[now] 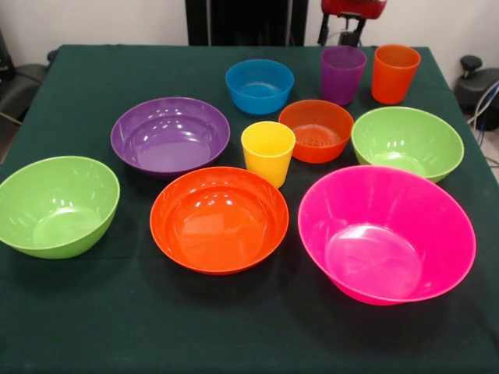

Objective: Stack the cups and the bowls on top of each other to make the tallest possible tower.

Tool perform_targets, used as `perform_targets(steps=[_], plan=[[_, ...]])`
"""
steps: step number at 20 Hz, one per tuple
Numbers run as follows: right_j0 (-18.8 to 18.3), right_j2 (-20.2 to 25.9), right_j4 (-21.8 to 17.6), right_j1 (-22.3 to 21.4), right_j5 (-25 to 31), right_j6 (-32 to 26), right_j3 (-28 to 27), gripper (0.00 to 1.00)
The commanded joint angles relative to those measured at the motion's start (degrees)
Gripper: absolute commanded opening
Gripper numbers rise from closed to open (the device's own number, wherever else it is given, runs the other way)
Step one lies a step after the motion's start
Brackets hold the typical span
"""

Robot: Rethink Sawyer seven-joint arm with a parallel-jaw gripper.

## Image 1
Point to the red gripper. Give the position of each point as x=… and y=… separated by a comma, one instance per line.
x=354, y=8

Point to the purple plastic cup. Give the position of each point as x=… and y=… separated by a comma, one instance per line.
x=343, y=82

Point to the green plastic bowl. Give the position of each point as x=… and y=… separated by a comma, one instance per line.
x=405, y=136
x=58, y=202

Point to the black power plug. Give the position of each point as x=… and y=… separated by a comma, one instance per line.
x=345, y=39

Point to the orange plastic cup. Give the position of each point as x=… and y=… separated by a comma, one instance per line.
x=393, y=82

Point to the blue plastic bowl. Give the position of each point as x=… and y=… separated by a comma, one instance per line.
x=259, y=101

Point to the small orange plastic bowl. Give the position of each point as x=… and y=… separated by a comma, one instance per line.
x=317, y=148

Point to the yellow plastic cup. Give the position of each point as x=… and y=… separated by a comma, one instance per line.
x=269, y=159

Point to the purple plastic bowl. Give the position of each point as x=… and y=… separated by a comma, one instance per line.
x=167, y=140

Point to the pink plastic bowl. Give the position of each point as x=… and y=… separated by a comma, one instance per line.
x=382, y=233

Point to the large orange plastic bowl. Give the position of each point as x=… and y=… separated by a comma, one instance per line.
x=218, y=226

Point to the black chair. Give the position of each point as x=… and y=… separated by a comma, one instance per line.
x=19, y=89

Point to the dark green tablecloth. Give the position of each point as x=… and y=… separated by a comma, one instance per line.
x=117, y=319

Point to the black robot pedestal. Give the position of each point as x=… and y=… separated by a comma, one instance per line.
x=249, y=19

